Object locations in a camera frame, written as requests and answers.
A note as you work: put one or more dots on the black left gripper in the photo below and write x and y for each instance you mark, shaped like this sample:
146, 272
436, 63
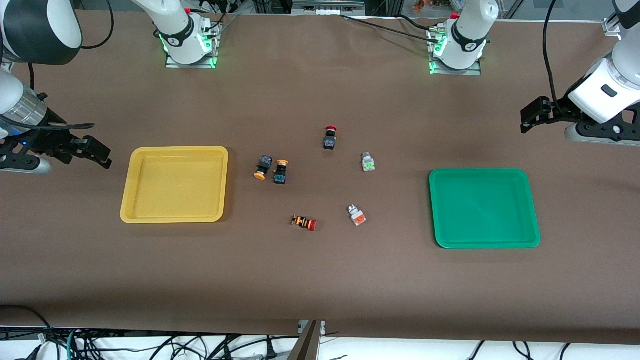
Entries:
559, 111

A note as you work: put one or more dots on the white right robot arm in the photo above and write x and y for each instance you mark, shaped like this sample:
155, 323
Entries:
175, 20

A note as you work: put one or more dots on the yellow push button black body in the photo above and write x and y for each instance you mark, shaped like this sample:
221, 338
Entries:
263, 165
280, 175

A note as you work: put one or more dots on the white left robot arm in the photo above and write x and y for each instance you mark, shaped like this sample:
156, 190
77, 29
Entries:
610, 75

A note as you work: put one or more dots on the yellow plastic tray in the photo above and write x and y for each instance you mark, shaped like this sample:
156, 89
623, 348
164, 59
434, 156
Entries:
175, 185

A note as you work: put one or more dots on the orange push button white body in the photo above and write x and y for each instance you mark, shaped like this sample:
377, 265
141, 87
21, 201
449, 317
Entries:
357, 216

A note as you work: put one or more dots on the aluminium frame post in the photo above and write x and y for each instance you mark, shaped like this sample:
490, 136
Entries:
310, 345

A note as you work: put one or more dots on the red push button black body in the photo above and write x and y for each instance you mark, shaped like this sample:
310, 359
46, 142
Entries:
329, 142

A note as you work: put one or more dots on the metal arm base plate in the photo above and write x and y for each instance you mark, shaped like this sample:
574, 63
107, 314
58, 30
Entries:
475, 72
172, 64

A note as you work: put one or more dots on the aluminium frame corner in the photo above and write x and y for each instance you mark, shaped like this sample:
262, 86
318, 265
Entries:
611, 26

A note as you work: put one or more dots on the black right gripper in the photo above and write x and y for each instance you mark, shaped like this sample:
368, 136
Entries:
51, 140

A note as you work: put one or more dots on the green push button white body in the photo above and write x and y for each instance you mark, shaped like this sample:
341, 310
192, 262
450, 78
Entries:
368, 164

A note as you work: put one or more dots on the brown table cover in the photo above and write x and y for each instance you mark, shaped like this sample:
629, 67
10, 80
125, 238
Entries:
320, 280

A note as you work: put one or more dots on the green plastic tray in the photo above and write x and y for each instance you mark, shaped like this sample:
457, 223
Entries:
484, 209

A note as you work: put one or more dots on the red push button orange body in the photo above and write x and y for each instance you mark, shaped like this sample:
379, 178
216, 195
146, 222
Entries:
305, 222

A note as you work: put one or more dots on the orange background object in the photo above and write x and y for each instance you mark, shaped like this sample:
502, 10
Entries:
419, 5

